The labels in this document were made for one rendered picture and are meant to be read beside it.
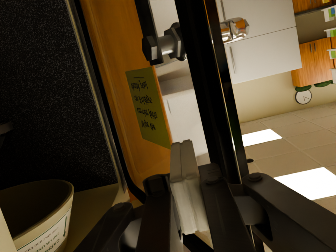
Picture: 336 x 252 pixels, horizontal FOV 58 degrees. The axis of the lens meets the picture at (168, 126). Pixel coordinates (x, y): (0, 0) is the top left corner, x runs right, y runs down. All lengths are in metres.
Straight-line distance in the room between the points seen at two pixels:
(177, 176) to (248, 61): 5.02
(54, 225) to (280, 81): 5.83
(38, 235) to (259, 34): 5.03
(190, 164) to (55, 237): 0.19
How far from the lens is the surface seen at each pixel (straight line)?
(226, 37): 0.23
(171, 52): 0.21
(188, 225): 0.16
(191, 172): 0.15
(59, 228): 0.32
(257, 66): 5.19
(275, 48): 5.27
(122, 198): 0.46
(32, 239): 0.30
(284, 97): 6.09
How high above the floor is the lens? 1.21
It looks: 11 degrees up
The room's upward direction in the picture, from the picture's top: 166 degrees clockwise
